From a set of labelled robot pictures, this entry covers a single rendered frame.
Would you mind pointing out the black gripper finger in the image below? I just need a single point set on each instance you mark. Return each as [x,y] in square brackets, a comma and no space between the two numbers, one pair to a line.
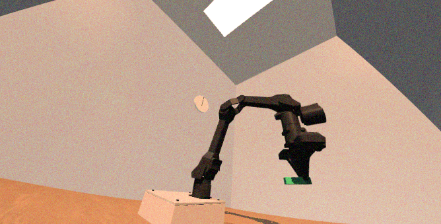
[292,164]
[302,159]

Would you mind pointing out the green rectangular post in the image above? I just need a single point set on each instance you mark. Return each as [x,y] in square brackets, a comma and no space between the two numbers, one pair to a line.
[296,180]

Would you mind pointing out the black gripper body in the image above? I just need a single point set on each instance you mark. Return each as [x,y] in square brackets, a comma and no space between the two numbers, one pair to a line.
[297,138]

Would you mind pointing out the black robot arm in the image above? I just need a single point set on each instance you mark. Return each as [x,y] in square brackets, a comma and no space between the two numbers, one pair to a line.
[287,110]

